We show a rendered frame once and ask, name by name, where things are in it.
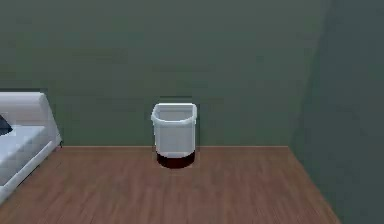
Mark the white waste bin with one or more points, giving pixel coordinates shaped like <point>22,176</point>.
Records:
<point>174,136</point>

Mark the white bed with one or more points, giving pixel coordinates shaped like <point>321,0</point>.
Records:
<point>23,146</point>

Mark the dark blue pillow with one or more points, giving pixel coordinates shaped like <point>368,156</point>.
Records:
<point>3,126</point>

